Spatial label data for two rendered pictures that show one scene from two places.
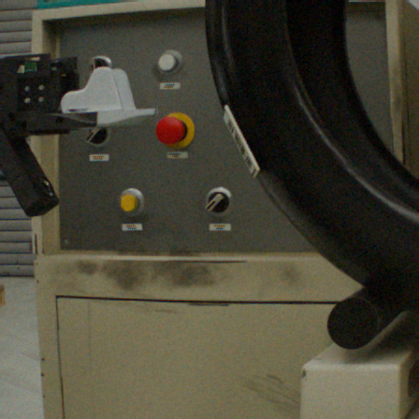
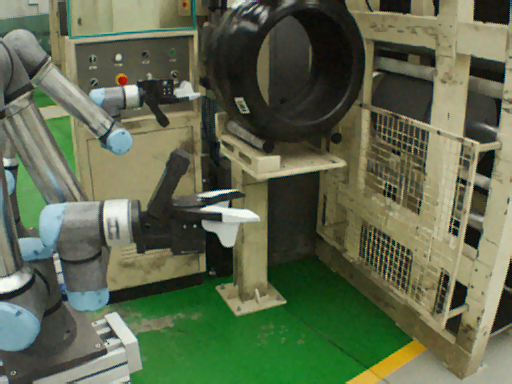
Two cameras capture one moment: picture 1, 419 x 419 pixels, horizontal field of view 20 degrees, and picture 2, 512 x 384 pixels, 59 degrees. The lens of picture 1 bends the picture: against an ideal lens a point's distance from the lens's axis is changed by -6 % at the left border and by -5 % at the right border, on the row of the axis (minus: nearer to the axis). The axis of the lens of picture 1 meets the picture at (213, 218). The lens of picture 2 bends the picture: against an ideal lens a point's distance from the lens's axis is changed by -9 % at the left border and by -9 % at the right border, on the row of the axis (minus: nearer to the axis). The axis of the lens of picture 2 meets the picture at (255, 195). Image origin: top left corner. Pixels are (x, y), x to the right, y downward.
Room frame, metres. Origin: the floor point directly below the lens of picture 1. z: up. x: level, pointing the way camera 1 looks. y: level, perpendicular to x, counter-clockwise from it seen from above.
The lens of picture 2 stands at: (-0.17, 1.01, 1.38)
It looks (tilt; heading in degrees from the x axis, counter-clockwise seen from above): 22 degrees down; 318
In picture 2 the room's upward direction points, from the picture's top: straight up
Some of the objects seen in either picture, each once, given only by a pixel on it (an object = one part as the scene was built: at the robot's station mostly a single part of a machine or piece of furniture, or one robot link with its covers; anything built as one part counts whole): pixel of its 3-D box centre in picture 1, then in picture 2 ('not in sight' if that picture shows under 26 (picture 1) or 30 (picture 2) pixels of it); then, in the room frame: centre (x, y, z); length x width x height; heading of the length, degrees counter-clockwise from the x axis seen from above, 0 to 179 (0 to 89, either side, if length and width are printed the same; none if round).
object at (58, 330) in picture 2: not in sight; (39, 317); (0.75, 0.81, 0.77); 0.15 x 0.15 x 0.10
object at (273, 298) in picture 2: not in sight; (250, 292); (1.38, -0.36, 0.02); 0.27 x 0.27 x 0.04; 73
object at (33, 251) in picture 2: not in sight; (27, 272); (0.74, 0.82, 0.88); 0.13 x 0.12 x 0.14; 148
